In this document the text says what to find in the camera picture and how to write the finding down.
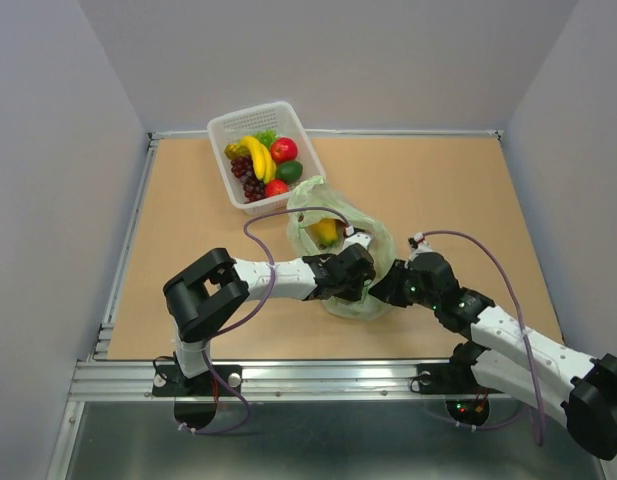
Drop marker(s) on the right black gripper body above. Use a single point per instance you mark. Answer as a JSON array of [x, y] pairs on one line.
[[403, 289]]

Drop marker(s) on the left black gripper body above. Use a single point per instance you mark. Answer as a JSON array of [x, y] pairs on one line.
[[350, 289]]

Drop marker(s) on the yellow mango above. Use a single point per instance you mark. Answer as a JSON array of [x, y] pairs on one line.
[[325, 233]]

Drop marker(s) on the light green plastic bag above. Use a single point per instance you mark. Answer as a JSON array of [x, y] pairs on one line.
[[323, 202]]

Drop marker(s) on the red strawberry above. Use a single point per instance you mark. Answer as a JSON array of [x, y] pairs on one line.
[[276, 187]]

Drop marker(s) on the green avocado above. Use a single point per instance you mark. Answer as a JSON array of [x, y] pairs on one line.
[[289, 171]]

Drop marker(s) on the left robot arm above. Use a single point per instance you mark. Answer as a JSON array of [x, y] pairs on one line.
[[203, 297]]

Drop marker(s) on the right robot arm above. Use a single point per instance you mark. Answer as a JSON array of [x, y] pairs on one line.
[[575, 389]]

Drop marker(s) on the small yellow-brown fruit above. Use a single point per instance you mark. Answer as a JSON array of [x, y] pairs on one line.
[[234, 151]]

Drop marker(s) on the yellow banana bunch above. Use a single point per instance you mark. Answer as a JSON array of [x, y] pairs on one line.
[[263, 165]]

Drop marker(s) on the red apple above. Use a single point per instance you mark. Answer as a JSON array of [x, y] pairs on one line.
[[283, 149]]

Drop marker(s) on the dark red grape bunch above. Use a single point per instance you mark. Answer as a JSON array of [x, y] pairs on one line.
[[243, 170]]

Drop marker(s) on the green grape bunch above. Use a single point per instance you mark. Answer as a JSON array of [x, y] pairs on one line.
[[266, 138]]

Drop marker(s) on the white perforated plastic basket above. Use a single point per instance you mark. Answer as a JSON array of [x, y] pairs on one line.
[[231, 127]]

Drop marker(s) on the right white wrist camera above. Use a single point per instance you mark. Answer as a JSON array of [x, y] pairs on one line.
[[418, 245]]

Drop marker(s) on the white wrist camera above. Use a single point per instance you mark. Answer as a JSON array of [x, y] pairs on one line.
[[355, 236], [418, 245]]

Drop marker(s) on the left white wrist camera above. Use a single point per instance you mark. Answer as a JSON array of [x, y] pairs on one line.
[[355, 236]]

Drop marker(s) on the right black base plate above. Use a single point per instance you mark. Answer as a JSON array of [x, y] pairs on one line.
[[440, 378]]

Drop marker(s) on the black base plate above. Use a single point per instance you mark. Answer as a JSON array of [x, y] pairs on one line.
[[169, 381], [440, 378]]

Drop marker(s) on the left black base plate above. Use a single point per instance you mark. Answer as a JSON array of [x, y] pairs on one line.
[[169, 381]]

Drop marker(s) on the aluminium mounting rail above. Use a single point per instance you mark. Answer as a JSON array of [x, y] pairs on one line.
[[300, 380]]

